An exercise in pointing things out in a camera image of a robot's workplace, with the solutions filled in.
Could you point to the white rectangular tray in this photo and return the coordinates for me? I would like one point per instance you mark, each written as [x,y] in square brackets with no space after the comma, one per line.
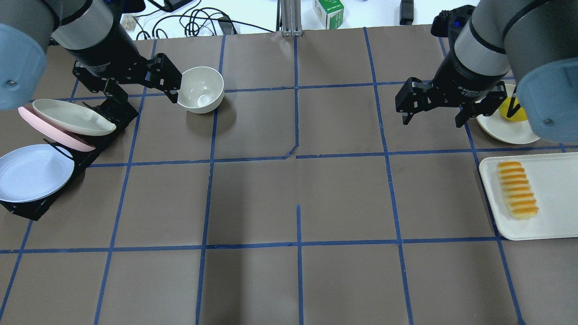
[553,178]

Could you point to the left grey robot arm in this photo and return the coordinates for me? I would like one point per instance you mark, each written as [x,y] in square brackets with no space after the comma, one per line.
[88,27]

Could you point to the cream round plate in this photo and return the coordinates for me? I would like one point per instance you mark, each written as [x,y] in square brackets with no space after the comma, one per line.
[513,130]

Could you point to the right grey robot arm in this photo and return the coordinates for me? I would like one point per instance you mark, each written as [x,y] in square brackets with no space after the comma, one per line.
[536,40]

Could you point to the white ceramic bowl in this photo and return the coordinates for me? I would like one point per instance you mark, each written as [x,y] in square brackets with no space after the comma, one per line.
[201,90]

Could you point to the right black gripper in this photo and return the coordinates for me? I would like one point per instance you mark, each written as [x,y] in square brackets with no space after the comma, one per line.
[465,80]

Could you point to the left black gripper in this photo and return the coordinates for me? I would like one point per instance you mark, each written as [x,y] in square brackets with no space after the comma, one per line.
[104,59]

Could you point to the cream oval plate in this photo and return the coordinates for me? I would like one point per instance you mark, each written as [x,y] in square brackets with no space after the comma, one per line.
[73,118]

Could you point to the black power adapter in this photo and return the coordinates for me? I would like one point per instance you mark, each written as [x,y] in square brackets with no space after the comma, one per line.
[227,26]

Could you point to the black device on desk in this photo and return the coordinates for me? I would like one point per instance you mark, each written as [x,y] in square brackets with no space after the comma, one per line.
[406,12]

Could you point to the green white box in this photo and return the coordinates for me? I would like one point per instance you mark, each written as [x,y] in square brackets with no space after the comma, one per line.
[329,12]

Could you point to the pink plate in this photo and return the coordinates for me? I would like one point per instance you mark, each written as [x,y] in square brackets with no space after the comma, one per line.
[55,133]

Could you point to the light blue plate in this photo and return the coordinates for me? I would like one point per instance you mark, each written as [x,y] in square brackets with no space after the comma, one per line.
[34,172]

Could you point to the black plate rack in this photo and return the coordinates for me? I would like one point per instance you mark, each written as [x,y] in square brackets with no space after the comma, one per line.
[35,209]

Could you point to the yellow lemon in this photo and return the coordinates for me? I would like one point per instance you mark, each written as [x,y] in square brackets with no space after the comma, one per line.
[511,110]

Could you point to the aluminium frame post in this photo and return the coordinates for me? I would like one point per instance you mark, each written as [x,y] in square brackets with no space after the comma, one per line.
[289,18]

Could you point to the striped orange bread roll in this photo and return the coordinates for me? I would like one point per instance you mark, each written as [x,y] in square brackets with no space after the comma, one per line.
[516,190]

